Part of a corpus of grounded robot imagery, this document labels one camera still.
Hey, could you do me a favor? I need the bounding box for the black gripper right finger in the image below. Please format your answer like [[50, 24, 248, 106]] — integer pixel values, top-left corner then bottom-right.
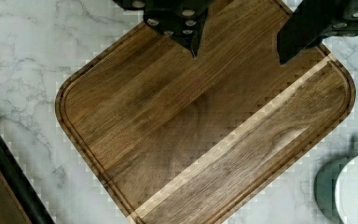
[[277, 0, 358, 65]]

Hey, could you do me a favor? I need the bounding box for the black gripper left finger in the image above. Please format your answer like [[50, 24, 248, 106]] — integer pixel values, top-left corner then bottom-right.
[[113, 0, 214, 58]]

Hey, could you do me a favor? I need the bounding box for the wooden cutting board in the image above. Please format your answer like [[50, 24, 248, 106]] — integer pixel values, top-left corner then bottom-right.
[[56, 0, 355, 224]]

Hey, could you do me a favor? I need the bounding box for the green mug white lid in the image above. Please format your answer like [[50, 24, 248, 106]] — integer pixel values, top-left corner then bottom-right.
[[314, 151, 358, 224]]

